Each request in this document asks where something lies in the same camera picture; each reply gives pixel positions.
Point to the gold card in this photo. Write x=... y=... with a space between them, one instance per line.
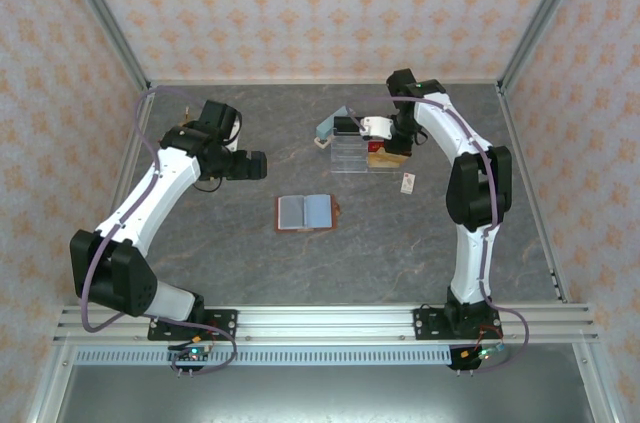
x=387 y=159

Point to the brown leather card holder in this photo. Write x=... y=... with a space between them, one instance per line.
x=315 y=213

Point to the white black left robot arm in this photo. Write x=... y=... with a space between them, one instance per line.
x=170 y=188

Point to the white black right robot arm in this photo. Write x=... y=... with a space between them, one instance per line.
x=470 y=263

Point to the red card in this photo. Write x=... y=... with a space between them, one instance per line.
x=375 y=146

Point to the black card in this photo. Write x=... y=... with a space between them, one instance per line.
x=342 y=124

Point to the clear acrylic card organiser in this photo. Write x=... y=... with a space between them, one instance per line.
x=350 y=158

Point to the yellow black striped pencil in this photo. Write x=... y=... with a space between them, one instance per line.
x=186 y=114

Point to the small white paper tag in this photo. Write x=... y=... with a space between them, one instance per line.
x=408 y=184

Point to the light blue stapler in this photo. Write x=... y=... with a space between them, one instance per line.
x=325 y=130

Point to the small controller circuit board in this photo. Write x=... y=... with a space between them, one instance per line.
x=480 y=355
x=192 y=355

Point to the grey metal sheet panel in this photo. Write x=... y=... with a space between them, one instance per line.
x=325 y=398

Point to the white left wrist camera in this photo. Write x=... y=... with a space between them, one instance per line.
x=234 y=135

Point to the aluminium table side rail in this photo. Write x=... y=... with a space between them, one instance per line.
x=118 y=190
x=511 y=118

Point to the aluminium frame post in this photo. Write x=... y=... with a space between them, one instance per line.
x=542 y=18
x=106 y=18

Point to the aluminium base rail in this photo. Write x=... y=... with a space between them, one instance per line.
x=325 y=323

